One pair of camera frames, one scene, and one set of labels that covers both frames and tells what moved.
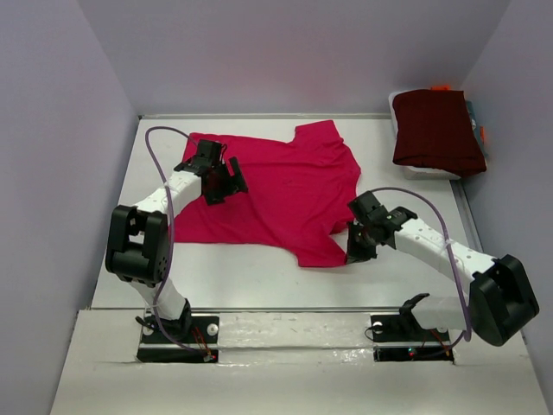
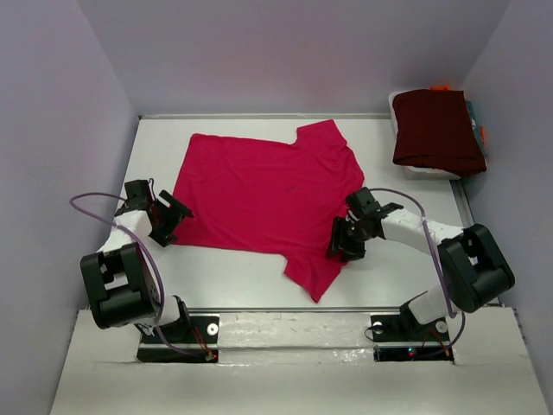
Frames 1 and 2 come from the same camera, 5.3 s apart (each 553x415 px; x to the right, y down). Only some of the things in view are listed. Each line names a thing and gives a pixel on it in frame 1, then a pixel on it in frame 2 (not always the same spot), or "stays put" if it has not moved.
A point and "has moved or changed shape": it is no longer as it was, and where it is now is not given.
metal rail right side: x=467 y=214 stays put
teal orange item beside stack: x=478 y=130 stays put
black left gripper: x=234 y=182 → x=163 y=236
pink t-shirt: x=298 y=194 has moved or changed shape
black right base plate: x=402 y=338 stays put
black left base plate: x=193 y=329 stays put
